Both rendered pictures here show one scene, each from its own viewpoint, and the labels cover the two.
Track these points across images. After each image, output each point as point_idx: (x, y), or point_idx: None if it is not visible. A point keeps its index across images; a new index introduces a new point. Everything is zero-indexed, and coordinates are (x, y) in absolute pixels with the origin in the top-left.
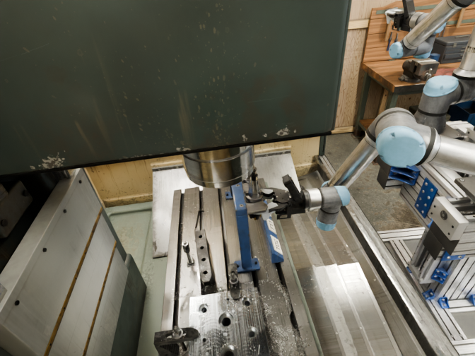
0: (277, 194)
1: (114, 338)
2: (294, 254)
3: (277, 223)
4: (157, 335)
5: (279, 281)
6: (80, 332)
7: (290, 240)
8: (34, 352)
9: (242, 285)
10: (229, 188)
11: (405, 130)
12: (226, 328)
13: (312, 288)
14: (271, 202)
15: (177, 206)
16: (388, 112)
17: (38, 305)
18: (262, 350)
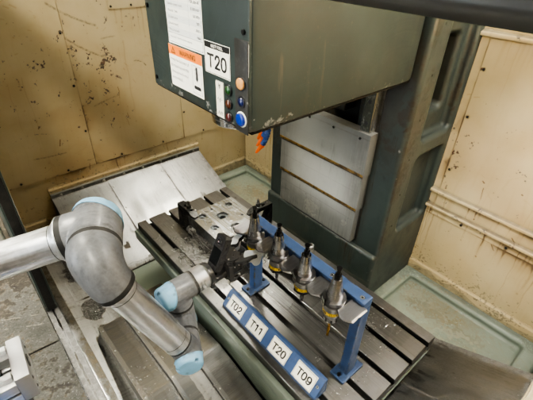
0: (235, 251)
1: (310, 220)
2: (225, 364)
3: (254, 348)
4: (269, 202)
5: (217, 286)
6: (296, 167)
7: (241, 388)
8: (280, 128)
9: (247, 271)
10: (368, 380)
11: (93, 198)
12: (231, 223)
13: None
14: (235, 243)
15: (395, 313)
16: (99, 268)
17: (292, 122)
18: (202, 223)
